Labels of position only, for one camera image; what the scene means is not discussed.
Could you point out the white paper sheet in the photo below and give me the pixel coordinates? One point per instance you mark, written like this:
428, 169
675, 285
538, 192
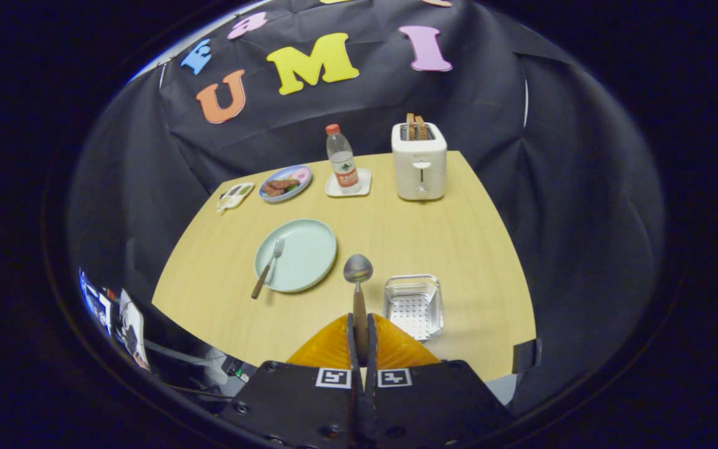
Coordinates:
133, 327

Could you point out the red capped water bottle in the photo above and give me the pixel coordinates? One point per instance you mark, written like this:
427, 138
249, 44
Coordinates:
342, 159

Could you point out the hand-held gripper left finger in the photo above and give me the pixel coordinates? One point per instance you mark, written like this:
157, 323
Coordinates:
351, 349

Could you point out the brown food pieces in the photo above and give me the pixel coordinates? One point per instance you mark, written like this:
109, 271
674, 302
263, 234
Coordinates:
279, 185

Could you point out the white toaster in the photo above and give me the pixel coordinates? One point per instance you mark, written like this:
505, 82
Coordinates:
419, 168

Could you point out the perforated metal tray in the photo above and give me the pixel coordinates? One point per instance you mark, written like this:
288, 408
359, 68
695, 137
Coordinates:
414, 308

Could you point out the white square coaster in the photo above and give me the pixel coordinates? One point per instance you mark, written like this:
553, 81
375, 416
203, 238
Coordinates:
365, 181

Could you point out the brown toast slice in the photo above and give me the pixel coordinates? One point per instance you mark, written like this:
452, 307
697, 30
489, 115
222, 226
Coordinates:
409, 126
421, 128

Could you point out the light green plate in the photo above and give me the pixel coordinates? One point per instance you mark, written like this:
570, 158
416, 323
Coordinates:
306, 255

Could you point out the black backdrop cloth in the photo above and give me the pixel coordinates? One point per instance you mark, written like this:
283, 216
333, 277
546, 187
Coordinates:
490, 93

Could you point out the blue box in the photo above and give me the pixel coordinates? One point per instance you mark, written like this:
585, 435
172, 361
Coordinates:
94, 302

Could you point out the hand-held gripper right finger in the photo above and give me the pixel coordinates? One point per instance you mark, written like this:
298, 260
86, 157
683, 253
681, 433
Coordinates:
372, 349

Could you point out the white divided sauce dish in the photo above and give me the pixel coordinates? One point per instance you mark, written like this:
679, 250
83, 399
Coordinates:
234, 194

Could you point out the black table bracket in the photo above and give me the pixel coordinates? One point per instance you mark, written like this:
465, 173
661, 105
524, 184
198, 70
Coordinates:
526, 355

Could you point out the blue plate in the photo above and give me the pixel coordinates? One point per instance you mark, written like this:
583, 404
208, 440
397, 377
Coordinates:
303, 171

